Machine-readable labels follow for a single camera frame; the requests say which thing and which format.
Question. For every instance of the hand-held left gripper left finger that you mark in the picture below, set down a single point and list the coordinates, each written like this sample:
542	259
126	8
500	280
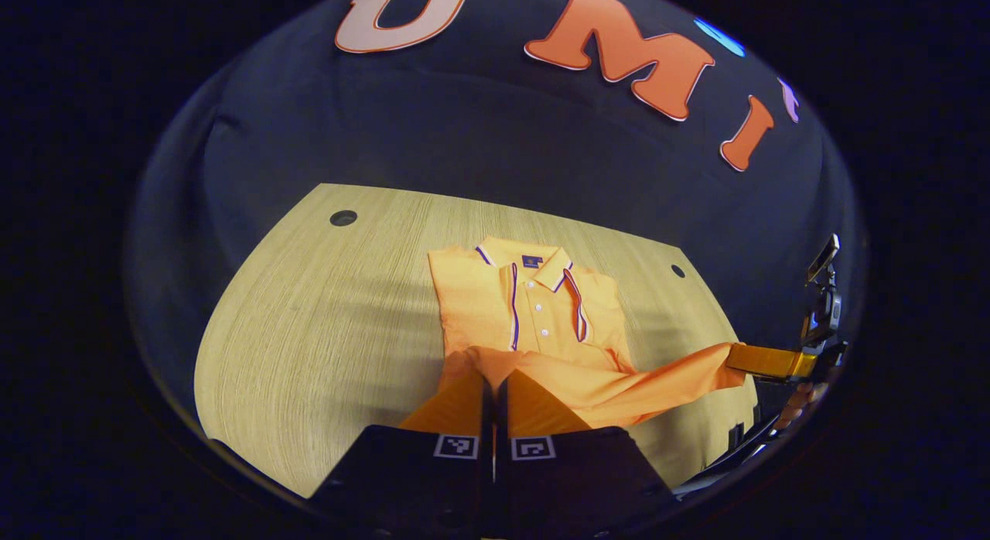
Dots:
418	478

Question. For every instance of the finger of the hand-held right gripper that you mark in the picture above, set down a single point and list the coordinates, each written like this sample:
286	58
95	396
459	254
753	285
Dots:
773	362

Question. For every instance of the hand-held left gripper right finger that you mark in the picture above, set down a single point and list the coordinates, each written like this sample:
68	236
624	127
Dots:
572	478

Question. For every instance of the orange T-shirt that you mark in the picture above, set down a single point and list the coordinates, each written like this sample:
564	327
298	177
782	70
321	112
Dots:
534	308

